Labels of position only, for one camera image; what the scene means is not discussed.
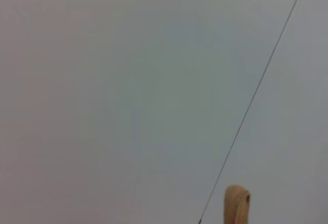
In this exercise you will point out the brown woven handbag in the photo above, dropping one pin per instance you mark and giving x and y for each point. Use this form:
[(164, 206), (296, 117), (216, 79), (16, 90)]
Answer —
[(237, 206)]

